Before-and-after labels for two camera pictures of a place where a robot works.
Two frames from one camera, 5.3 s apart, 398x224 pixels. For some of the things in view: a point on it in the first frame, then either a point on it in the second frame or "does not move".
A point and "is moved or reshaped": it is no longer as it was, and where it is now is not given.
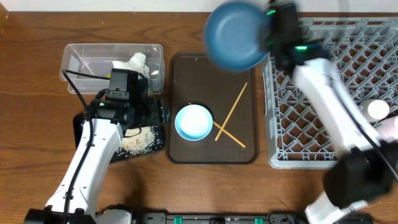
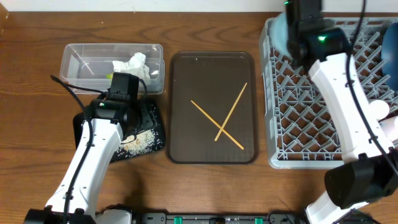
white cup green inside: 378,109 does not move
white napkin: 137,62 does not move
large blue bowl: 236,36 → 389,56
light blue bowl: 193,122 is moved or reshaped
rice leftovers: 140,140 does not move
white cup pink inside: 388,128 does not move
